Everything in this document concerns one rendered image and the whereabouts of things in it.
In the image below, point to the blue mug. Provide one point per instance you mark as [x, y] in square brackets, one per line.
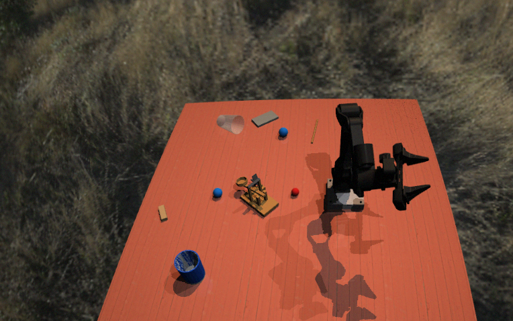
[189, 266]

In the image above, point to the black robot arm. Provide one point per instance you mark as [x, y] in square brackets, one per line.
[355, 166]

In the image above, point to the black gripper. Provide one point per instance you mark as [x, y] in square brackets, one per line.
[401, 195]

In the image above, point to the wooden toy catapult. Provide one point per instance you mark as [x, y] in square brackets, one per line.
[256, 196]

